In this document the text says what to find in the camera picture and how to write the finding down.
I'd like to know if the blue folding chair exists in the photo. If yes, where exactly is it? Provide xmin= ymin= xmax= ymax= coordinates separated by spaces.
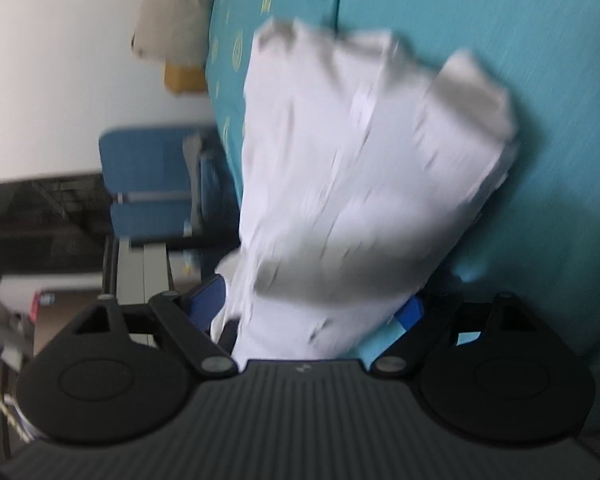
xmin=98 ymin=127 xmax=217 ymax=247

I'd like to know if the grey blue clothes pile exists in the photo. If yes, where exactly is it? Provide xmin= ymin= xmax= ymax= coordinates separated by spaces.
xmin=182 ymin=130 xmax=239 ymax=281

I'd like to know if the white desk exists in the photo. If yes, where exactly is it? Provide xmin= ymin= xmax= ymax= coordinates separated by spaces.
xmin=100 ymin=237 xmax=174 ymax=304

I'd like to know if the grey pillow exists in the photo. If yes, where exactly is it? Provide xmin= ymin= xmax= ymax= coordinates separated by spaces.
xmin=131 ymin=0 xmax=213 ymax=68

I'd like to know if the dark window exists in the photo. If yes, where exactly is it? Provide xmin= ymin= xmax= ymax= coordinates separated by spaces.
xmin=0 ymin=174 xmax=112 ymax=279

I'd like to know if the teal patterned bed sheet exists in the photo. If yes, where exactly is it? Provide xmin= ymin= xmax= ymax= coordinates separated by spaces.
xmin=207 ymin=0 xmax=600 ymax=434

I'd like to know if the white shirt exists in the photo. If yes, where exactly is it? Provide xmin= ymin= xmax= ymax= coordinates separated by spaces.
xmin=211 ymin=20 xmax=517 ymax=365

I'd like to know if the brown headboard cushion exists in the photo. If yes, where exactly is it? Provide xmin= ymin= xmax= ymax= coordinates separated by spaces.
xmin=163 ymin=63 xmax=208 ymax=94

